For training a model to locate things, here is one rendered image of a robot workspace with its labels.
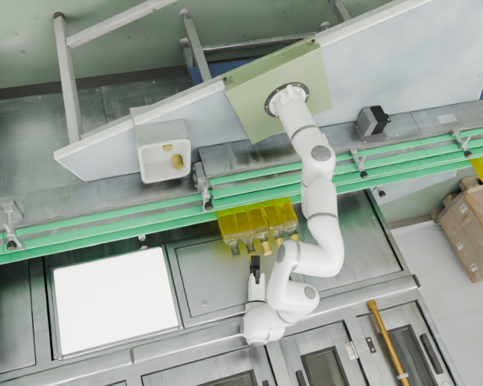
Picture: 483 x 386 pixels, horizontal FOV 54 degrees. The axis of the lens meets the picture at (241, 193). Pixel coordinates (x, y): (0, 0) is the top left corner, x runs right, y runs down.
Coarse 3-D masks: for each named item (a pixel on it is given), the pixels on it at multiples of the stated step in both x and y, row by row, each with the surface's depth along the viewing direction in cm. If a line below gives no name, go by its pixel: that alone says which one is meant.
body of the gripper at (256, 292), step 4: (252, 276) 162; (248, 280) 169; (252, 280) 162; (260, 280) 162; (248, 284) 166; (252, 284) 161; (256, 284) 161; (260, 284) 161; (248, 288) 165; (252, 288) 160; (256, 288) 160; (260, 288) 160; (248, 292) 164; (252, 292) 160; (256, 292) 160; (260, 292) 160; (248, 296) 163; (252, 296) 159; (256, 296) 159; (260, 296) 159; (248, 300) 163; (252, 300) 160; (256, 300) 159; (260, 300) 160
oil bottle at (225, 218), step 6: (222, 210) 176; (228, 210) 177; (216, 216) 180; (222, 216) 175; (228, 216) 175; (222, 222) 174; (228, 222) 174; (234, 222) 174; (222, 228) 173; (228, 228) 173; (234, 228) 173; (222, 234) 174; (228, 234) 171; (234, 234) 172; (228, 240) 171; (234, 240) 172
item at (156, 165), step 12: (156, 144) 151; (168, 144) 153; (180, 144) 167; (144, 156) 167; (156, 156) 169; (168, 156) 171; (144, 168) 169; (156, 168) 171; (168, 168) 171; (180, 168) 172; (144, 180) 167; (156, 180) 169
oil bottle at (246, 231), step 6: (234, 210) 177; (240, 210) 177; (246, 210) 178; (234, 216) 177; (240, 216) 176; (246, 216) 176; (240, 222) 175; (246, 222) 175; (240, 228) 173; (246, 228) 174; (252, 228) 174; (240, 234) 173; (246, 234) 173; (252, 234) 173
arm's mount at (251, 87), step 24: (288, 48) 142; (312, 48) 139; (240, 72) 144; (264, 72) 141; (288, 72) 144; (312, 72) 147; (240, 96) 146; (264, 96) 149; (312, 96) 157; (240, 120) 155; (264, 120) 159
